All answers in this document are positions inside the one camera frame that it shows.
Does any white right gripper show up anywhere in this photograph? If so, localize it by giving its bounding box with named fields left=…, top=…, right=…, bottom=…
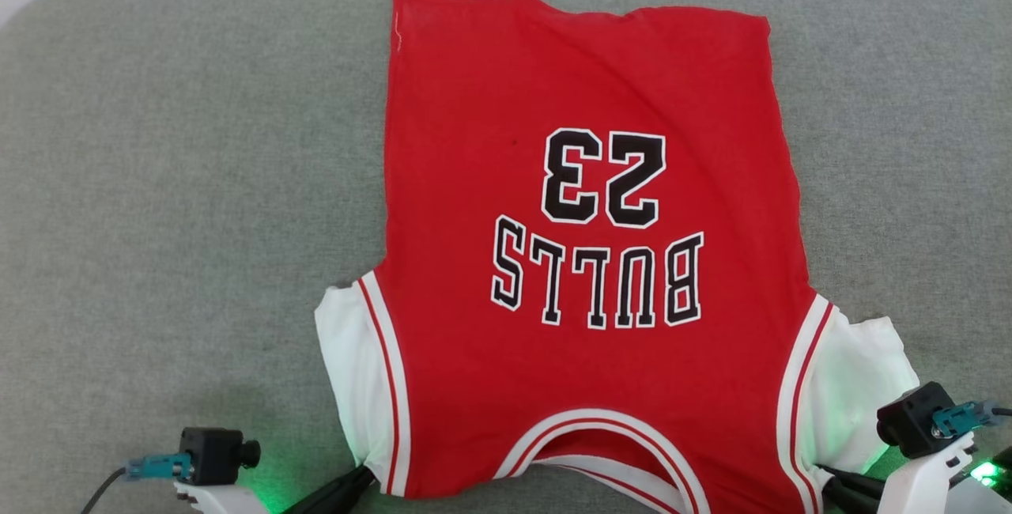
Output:
left=819, top=433, right=1012, bottom=514

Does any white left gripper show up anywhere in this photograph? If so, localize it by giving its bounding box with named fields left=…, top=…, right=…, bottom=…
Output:
left=174, top=463, right=378, bottom=514

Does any red Bulls 23 jersey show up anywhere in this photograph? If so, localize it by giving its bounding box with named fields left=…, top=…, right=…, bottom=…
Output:
left=315, top=0, right=923, bottom=514

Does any teal right camera connector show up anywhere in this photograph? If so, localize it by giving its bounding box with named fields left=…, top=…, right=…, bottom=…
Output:
left=931, top=401, right=1002, bottom=440

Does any teal camera connector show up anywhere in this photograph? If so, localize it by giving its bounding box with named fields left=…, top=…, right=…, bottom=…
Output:
left=123, top=453, right=193, bottom=482
left=931, top=401, right=1002, bottom=440

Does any teal left camera connector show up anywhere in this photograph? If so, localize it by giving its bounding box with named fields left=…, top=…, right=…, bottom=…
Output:
left=123, top=453, right=193, bottom=482

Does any black left camera cable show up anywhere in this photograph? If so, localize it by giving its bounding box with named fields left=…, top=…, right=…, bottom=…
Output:
left=79, top=468, right=129, bottom=514

